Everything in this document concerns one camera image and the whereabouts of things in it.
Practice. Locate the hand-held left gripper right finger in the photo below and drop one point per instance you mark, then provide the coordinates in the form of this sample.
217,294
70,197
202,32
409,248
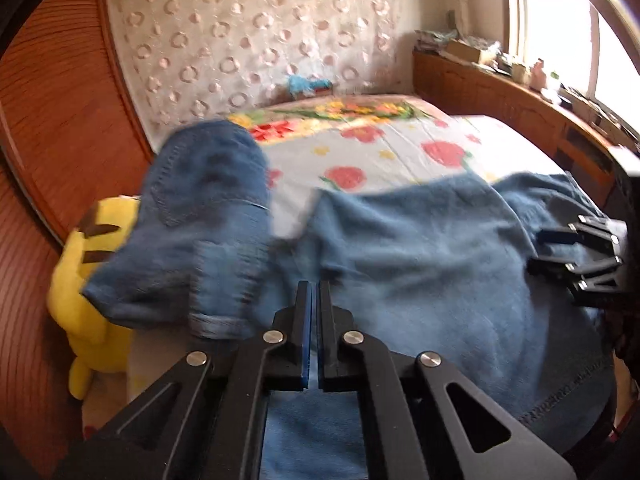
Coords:
321,360

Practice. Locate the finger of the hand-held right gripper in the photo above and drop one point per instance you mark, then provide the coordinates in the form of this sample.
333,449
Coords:
560,236
550,266

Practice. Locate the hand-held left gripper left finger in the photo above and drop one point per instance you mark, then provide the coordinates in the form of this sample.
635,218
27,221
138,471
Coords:
306,360

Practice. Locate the blue denim pants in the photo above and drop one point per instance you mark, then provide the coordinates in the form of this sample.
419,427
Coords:
425,285

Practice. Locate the wooden sideboard cabinet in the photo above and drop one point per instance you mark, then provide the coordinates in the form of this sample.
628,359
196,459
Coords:
475,90

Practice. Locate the strawberry print bedsheet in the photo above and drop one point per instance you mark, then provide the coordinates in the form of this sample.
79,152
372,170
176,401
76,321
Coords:
400,155

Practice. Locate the open cardboard box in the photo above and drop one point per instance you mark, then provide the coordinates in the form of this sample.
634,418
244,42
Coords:
465,50

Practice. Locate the wooden-framed window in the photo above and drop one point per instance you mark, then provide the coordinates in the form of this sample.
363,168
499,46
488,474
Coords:
550,10

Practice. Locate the yellow plush toy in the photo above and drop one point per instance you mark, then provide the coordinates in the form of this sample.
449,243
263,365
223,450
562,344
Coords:
80,310

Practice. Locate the patterned cloth pile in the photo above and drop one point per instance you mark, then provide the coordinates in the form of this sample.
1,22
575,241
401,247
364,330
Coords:
432,37

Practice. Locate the floral blanket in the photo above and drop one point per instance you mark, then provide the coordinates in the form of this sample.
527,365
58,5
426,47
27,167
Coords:
350,110

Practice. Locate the blue plastic bag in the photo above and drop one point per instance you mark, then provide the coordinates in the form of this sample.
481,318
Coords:
300,85

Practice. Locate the circle-patterned sheer curtain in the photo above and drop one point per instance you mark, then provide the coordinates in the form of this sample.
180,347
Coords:
250,35

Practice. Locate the wooden slatted wardrobe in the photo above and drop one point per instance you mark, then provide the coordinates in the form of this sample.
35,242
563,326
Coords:
50,110

